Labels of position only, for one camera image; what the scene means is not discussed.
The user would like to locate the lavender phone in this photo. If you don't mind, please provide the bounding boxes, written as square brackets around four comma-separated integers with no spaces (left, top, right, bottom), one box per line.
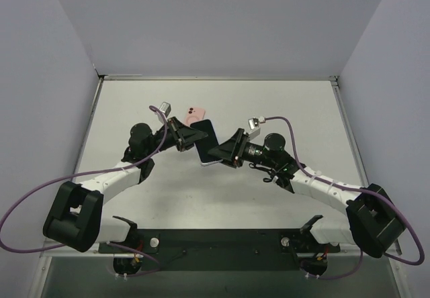
[190,119,221,166]

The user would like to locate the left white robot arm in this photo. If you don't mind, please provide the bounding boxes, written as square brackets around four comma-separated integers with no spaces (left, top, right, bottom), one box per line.
[42,117,207,252]

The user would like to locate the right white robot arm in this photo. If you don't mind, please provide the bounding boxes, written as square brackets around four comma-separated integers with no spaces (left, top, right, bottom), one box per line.
[208,129,406,258]

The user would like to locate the pink phone case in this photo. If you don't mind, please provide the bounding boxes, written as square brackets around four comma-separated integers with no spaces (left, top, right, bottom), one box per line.
[184,107,206,126]

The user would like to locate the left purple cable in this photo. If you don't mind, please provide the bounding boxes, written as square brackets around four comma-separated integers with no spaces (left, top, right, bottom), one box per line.
[0,105,169,279]

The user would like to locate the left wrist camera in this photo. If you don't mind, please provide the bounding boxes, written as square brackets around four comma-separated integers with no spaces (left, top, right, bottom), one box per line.
[156,102,171,122]

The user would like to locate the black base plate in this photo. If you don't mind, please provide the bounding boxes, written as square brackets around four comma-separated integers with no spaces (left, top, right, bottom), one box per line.
[97,228,342,272]

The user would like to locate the aluminium frame rail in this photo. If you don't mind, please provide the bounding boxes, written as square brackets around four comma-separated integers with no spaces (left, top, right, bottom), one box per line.
[331,76,404,257]

